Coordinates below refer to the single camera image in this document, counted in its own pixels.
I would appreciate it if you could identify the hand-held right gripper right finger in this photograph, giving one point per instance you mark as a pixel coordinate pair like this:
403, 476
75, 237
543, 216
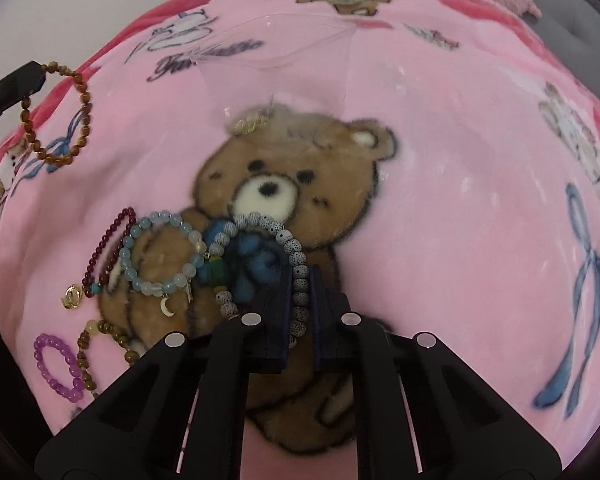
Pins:
326, 320

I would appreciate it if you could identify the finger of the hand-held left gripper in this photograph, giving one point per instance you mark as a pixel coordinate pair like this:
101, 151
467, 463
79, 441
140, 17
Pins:
10, 89

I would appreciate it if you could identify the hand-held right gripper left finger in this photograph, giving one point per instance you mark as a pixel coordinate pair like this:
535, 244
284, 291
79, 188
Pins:
274, 320

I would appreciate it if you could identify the clear plastic bag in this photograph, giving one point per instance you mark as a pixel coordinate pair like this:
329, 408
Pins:
280, 80

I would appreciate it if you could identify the pink printed blanket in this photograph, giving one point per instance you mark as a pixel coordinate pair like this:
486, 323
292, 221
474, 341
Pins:
455, 210

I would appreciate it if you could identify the grey sofa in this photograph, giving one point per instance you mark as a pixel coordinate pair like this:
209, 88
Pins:
580, 25

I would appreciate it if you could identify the gold pendant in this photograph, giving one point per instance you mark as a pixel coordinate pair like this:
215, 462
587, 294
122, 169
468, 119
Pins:
73, 296

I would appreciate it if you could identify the dark cloth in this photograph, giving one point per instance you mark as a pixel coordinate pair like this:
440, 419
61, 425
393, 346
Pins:
5, 385

